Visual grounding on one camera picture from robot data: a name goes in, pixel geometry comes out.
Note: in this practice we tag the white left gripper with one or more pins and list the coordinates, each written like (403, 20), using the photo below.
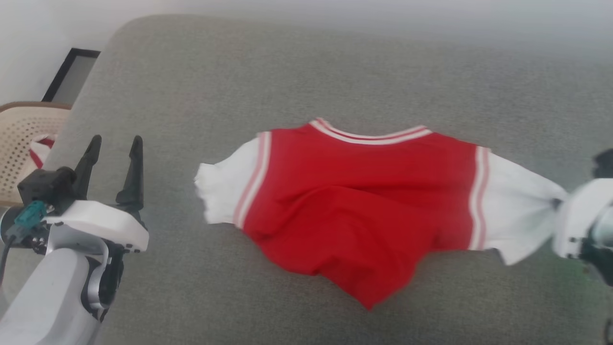
(103, 223)

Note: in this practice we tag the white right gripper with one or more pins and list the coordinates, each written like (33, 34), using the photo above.
(582, 218)

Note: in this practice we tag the red shirt with white sleeves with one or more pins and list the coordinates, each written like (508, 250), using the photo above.
(354, 201)

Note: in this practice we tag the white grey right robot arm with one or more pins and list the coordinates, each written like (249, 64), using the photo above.
(601, 244)

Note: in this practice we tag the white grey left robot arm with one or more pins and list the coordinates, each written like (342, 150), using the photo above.
(45, 297)

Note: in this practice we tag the red and white striped cloth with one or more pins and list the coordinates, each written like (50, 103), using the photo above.
(40, 151)

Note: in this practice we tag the beige perforated laundry basket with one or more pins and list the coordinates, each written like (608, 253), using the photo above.
(17, 148)

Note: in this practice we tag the black framed panel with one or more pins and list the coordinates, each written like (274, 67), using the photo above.
(72, 76)

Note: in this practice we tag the grey fabric sofa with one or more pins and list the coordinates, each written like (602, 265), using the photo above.
(306, 72)

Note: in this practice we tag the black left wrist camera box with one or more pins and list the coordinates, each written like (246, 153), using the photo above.
(48, 184)

